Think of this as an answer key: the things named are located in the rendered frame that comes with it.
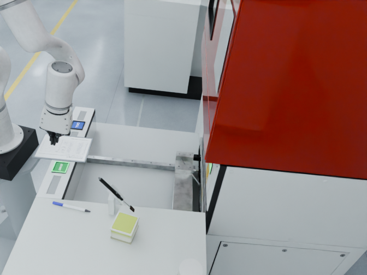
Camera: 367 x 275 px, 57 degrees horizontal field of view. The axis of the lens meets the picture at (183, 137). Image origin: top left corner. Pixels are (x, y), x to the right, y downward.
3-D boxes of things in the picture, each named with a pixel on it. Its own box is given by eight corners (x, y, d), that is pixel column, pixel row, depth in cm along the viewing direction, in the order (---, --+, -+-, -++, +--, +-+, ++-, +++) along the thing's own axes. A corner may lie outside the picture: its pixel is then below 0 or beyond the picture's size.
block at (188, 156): (192, 156, 158) (193, 152, 156) (192, 161, 155) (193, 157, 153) (175, 155, 157) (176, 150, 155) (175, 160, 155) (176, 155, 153)
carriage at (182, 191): (191, 159, 160) (192, 155, 158) (191, 225, 133) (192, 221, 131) (175, 157, 160) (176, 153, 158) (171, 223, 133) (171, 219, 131)
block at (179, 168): (192, 169, 152) (193, 165, 150) (192, 174, 149) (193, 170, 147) (175, 167, 151) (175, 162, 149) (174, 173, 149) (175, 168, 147)
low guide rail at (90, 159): (194, 169, 160) (195, 165, 158) (194, 173, 158) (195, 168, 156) (88, 159, 157) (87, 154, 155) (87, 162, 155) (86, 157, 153)
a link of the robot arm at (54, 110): (76, 96, 115) (75, 103, 117) (49, 89, 113) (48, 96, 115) (69, 111, 109) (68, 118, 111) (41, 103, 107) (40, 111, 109)
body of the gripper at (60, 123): (76, 102, 116) (72, 125, 123) (46, 94, 114) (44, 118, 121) (70, 115, 111) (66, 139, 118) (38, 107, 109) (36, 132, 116)
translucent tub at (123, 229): (138, 228, 117) (139, 216, 112) (131, 246, 111) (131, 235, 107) (118, 221, 118) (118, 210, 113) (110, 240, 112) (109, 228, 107)
